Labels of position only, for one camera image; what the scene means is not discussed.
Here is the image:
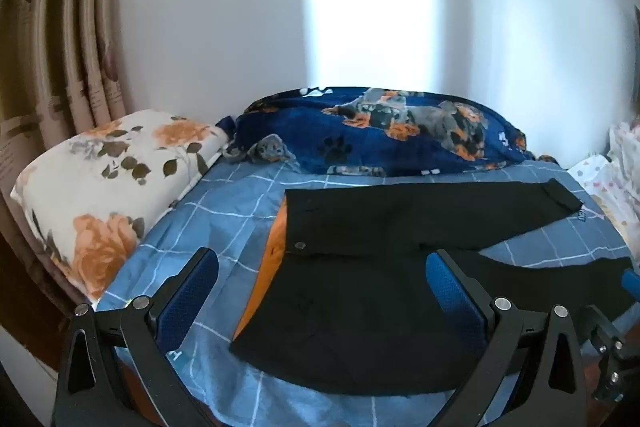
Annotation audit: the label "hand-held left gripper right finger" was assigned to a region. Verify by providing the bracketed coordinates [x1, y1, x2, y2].
[425, 249, 587, 427]

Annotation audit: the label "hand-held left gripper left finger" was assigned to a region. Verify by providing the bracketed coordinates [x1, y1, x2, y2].
[50, 248, 221, 427]

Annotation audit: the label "black pants with orange lining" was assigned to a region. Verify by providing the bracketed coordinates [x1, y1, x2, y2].
[229, 178, 636, 397]

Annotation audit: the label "white dotted cloth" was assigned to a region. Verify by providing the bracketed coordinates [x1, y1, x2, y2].
[567, 114, 640, 268]

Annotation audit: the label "blue checked bed sheet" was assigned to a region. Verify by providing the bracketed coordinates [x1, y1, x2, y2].
[95, 157, 640, 427]

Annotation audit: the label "white floral pillow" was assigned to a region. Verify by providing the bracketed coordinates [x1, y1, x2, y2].
[11, 109, 231, 305]

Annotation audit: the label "navy dog print blanket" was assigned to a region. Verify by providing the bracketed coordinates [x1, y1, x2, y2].
[216, 86, 561, 178]

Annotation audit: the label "beige patterned curtain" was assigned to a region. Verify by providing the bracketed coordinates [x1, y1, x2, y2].
[0, 0, 135, 333]

